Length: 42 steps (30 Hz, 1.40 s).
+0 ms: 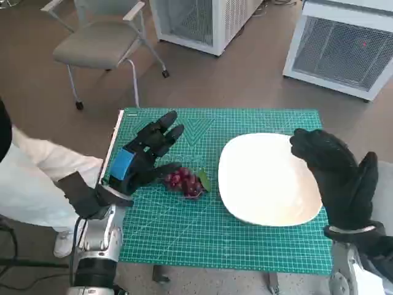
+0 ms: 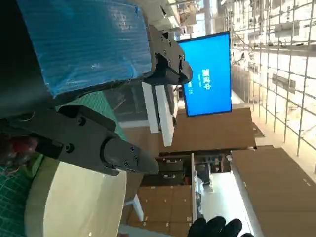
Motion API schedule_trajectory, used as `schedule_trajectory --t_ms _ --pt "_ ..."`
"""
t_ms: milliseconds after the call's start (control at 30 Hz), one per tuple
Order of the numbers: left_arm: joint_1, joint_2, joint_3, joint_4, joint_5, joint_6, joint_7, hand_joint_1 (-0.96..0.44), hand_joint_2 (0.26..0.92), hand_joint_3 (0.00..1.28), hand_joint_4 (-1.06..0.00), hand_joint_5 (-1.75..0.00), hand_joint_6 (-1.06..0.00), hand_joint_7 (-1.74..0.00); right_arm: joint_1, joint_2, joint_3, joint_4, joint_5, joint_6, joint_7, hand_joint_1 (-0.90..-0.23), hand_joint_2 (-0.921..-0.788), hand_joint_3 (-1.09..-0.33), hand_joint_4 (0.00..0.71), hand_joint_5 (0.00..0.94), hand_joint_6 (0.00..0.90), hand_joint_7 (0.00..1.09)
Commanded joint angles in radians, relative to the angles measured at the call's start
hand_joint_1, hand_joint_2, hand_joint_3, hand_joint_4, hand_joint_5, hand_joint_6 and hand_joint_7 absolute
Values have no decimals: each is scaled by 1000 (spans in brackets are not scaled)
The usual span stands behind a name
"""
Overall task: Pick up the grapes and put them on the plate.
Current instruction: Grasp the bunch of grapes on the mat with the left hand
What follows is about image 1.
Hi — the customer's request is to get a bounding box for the grey chair with white frame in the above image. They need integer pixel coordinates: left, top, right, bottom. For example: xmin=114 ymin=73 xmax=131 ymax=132
xmin=40 ymin=0 xmax=171 ymax=112

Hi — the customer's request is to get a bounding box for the white plate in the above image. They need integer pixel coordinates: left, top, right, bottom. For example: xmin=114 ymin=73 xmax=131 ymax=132
xmin=217 ymin=132 xmax=324 ymax=227

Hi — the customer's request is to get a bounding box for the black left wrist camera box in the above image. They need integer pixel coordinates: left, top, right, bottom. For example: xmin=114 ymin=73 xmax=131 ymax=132
xmin=57 ymin=171 xmax=107 ymax=220

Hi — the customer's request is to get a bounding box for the black floor cable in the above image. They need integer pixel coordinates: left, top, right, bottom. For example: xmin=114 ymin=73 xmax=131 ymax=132
xmin=0 ymin=214 xmax=70 ymax=279

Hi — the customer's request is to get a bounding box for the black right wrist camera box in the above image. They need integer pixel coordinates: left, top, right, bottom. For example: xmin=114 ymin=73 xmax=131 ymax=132
xmin=359 ymin=221 xmax=393 ymax=269

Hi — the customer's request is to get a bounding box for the green cutting mat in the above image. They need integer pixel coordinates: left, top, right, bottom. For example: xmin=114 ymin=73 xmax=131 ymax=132
xmin=106 ymin=107 xmax=334 ymax=275

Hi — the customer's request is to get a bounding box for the purple toy grape bunch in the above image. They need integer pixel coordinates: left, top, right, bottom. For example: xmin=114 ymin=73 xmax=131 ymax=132
xmin=163 ymin=167 xmax=212 ymax=200

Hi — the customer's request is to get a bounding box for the white cabinet with mesh front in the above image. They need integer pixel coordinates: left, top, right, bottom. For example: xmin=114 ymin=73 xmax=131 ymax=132
xmin=282 ymin=0 xmax=393 ymax=103

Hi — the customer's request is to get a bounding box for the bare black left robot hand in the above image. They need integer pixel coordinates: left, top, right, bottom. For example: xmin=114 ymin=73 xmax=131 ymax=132
xmin=102 ymin=111 xmax=185 ymax=195

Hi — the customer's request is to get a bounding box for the person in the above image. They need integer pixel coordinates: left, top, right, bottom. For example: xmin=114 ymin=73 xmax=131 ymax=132
xmin=0 ymin=97 xmax=106 ymax=259

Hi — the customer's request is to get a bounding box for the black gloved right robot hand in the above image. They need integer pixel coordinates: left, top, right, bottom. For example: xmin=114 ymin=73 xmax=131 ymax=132
xmin=289 ymin=128 xmax=379 ymax=231

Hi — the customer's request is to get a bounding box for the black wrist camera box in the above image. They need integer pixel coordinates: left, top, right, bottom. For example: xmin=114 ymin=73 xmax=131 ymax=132
xmin=359 ymin=221 xmax=393 ymax=269
xmin=57 ymin=171 xmax=107 ymax=220

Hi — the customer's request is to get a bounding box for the metal table leg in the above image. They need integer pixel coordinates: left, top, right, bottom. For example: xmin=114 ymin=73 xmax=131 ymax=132
xmin=265 ymin=271 xmax=281 ymax=295
xmin=152 ymin=265 xmax=171 ymax=284

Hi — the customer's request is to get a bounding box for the white cabinet with glass door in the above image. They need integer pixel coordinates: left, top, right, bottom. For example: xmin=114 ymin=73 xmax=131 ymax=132
xmin=149 ymin=0 xmax=262 ymax=57

